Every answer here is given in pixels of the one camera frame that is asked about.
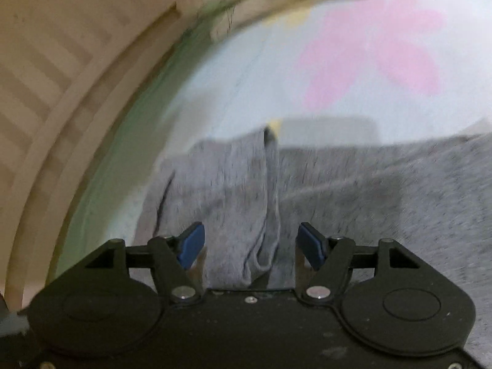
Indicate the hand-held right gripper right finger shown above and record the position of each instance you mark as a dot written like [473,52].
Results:
[310,244]

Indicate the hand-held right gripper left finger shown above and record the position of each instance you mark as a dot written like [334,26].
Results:
[191,245]

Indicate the grey pants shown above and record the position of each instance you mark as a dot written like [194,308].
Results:
[346,200]

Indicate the pastel printed bed sheet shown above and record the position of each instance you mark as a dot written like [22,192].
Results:
[346,65]

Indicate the leaf print pillow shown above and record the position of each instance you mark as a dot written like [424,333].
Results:
[246,4]

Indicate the beige bed frame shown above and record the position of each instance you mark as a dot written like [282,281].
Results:
[57,103]

